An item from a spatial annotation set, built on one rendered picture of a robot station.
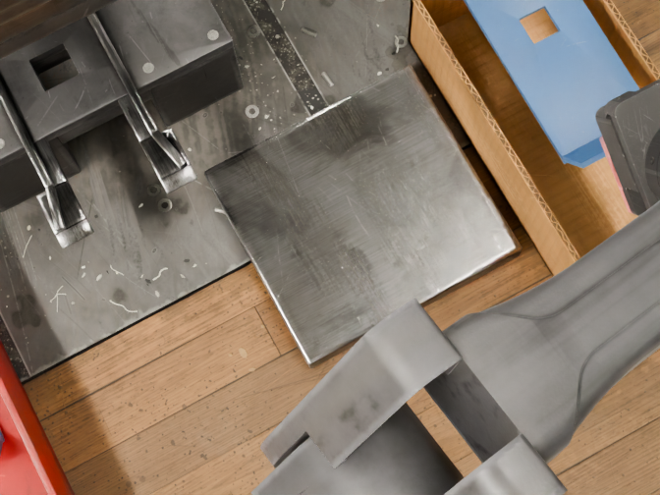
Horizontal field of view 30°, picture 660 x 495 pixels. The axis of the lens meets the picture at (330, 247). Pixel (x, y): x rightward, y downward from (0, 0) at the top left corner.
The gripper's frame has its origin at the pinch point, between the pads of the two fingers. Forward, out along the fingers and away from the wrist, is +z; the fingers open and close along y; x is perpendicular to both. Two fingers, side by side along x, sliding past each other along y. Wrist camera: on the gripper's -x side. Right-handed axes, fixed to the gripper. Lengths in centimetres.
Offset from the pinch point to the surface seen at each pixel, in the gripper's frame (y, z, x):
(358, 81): 7.8, 16.9, 10.2
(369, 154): 3.7, 12.1, 12.7
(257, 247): 1.6, 11.2, 22.9
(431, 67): 6.9, 14.0, 5.4
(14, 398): 1.2, 8.0, 42.0
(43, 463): -2.8, 5.1, 42.0
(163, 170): 10.1, 8.8, 26.4
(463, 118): 3.0, 11.7, 5.5
